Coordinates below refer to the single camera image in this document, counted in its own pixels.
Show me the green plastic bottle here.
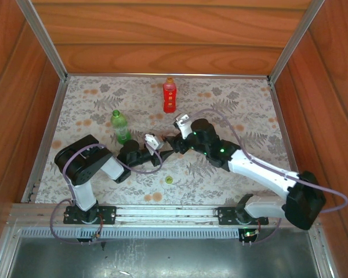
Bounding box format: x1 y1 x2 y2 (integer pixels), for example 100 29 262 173
110 109 133 145

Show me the red plastic bottle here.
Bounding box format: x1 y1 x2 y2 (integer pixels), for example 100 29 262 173
162 82 177 114

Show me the floral table covering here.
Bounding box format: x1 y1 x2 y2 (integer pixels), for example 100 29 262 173
24 75 308 205

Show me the small connector board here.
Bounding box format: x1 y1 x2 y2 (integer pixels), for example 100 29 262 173
238 228 262 247
89 230 104 243

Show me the shiny metal sheet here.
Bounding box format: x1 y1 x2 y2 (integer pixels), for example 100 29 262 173
5 236 322 278

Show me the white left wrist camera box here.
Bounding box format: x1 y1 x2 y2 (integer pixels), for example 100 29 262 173
144 133 165 151

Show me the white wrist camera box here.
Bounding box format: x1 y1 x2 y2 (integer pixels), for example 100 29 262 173
144 133 165 151
173 113 194 140

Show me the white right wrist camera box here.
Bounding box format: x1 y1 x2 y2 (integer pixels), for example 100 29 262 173
173 113 194 140

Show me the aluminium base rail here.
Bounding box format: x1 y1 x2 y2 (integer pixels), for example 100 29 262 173
7 202 321 229

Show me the aluminium table edge rail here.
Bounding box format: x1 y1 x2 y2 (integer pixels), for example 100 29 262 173
20 79 69 203
66 72 270 79
268 80 302 176

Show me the slotted grey cable duct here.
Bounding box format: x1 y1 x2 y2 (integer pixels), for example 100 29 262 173
17 226 316 240

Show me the aluminium frame post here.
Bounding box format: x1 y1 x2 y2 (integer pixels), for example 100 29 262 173
16 0 69 83
266 0 327 85

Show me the aluminium lower frame rail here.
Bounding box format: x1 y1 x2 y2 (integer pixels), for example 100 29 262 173
307 227 339 278
0 225 21 278

